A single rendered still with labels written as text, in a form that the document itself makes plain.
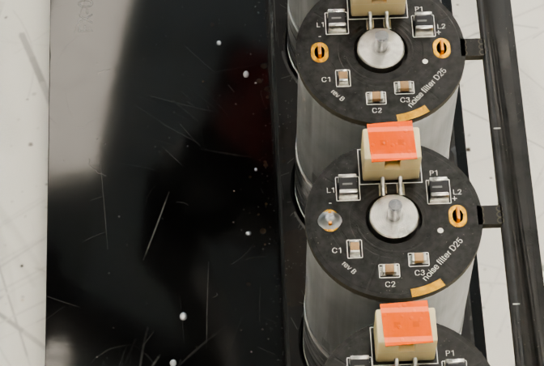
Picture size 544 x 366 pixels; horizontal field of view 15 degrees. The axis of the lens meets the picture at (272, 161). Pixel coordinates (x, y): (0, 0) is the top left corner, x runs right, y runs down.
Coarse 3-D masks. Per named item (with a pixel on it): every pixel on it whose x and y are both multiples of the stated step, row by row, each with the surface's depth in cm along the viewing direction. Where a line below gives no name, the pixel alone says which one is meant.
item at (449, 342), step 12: (372, 324) 28; (360, 336) 28; (372, 336) 28; (444, 336) 28; (456, 336) 28; (336, 348) 28; (348, 348) 28; (360, 348) 28; (372, 348) 28; (444, 348) 28; (456, 348) 28; (468, 348) 28; (336, 360) 28; (348, 360) 28; (360, 360) 28; (372, 360) 28; (420, 360) 28; (432, 360) 28; (444, 360) 28; (456, 360) 28; (468, 360) 28; (480, 360) 28
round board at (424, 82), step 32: (320, 0) 31; (416, 0) 31; (320, 32) 31; (352, 32) 31; (416, 32) 30; (448, 32) 31; (320, 64) 30; (352, 64) 30; (416, 64) 30; (448, 64) 30; (320, 96) 30; (352, 96) 30; (384, 96) 30; (416, 96) 30; (448, 96) 30
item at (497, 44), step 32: (480, 0) 31; (480, 32) 31; (512, 32) 31; (512, 64) 30; (512, 96) 30; (512, 128) 30; (512, 160) 29; (512, 192) 29; (512, 224) 29; (512, 256) 29; (512, 288) 28; (512, 320) 28
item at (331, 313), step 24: (384, 216) 29; (408, 216) 29; (456, 216) 29; (384, 240) 29; (312, 264) 29; (312, 288) 30; (336, 288) 29; (456, 288) 29; (312, 312) 31; (336, 312) 30; (360, 312) 29; (456, 312) 30; (312, 336) 31; (336, 336) 30; (312, 360) 32
